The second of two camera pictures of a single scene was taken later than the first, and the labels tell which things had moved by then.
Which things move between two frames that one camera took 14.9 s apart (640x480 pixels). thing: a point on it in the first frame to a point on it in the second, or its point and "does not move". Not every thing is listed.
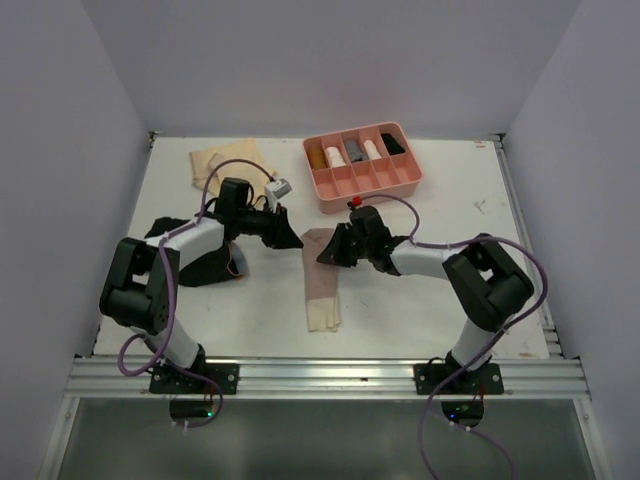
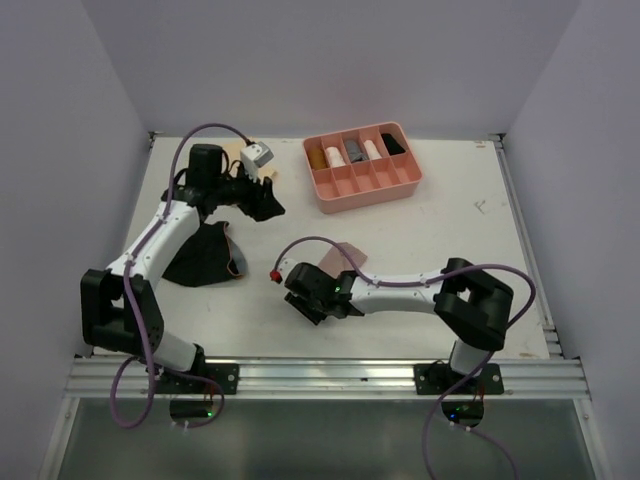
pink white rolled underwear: (372, 152) does not move
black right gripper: (334, 252) to (298, 301)
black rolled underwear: (391, 145) does not move
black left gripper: (279, 234) to (260, 199)
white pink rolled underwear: (335, 157) does not move
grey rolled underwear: (354, 152) does not move
